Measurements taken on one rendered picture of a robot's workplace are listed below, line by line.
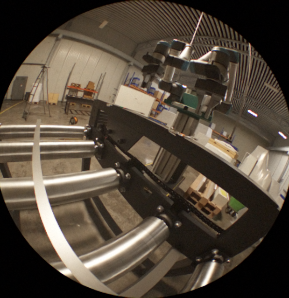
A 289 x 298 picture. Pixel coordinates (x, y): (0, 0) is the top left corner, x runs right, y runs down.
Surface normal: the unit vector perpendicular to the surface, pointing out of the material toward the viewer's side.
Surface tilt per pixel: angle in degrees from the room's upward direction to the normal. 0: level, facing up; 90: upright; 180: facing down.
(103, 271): 19
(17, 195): 48
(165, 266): 0
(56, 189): 37
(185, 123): 90
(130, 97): 90
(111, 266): 14
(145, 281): 0
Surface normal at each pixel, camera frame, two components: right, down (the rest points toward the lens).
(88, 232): 0.36, -0.87
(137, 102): 0.33, 0.46
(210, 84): -0.66, 0.03
